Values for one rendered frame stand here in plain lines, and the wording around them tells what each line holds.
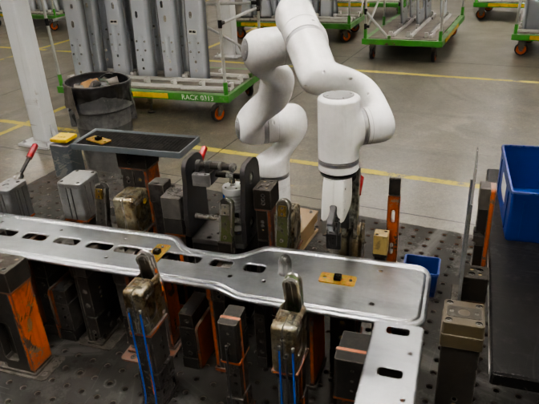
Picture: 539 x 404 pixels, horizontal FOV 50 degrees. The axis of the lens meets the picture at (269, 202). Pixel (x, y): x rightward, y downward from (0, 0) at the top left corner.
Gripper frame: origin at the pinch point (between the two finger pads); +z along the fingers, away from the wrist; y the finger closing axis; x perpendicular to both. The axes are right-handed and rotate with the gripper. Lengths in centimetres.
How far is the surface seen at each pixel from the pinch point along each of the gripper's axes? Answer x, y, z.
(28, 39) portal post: -321, -287, 23
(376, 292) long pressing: 9.3, 3.1, 12.1
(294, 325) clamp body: -3.5, 23.4, 7.6
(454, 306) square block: 25.5, 11.9, 6.0
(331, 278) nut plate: -1.4, 0.5, 11.8
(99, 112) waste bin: -221, -227, 61
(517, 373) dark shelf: 36.7, 24.4, 8.9
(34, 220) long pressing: -90, -7, 12
